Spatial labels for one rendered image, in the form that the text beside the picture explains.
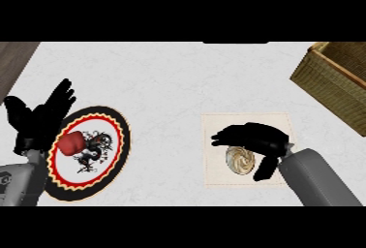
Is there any cupcake with swirled cream frosting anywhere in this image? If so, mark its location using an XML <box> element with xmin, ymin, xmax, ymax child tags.
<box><xmin>224</xmin><ymin>145</ymin><xmax>256</xmax><ymax>176</ymax></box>

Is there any brown wooden panel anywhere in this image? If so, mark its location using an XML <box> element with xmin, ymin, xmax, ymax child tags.
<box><xmin>0</xmin><ymin>41</ymin><xmax>41</xmax><ymax>105</ymax></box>

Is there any cream square placemat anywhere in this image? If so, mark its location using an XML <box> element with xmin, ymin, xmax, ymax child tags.
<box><xmin>200</xmin><ymin>111</ymin><xmax>296</xmax><ymax>188</ymax></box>

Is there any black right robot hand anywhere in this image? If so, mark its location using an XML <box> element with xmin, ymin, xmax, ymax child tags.
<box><xmin>207</xmin><ymin>121</ymin><xmax>292</xmax><ymax>182</ymax></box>

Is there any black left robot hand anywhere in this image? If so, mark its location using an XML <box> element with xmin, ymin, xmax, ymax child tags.
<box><xmin>2</xmin><ymin>77</ymin><xmax>76</xmax><ymax>157</ymax></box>

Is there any round black red patterned plate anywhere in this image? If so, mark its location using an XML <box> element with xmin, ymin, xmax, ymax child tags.
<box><xmin>42</xmin><ymin>105</ymin><xmax>131</xmax><ymax>202</ymax></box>

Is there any brown wicker basket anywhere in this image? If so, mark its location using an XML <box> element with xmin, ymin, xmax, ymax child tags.
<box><xmin>289</xmin><ymin>41</ymin><xmax>366</xmax><ymax>138</ymax></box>

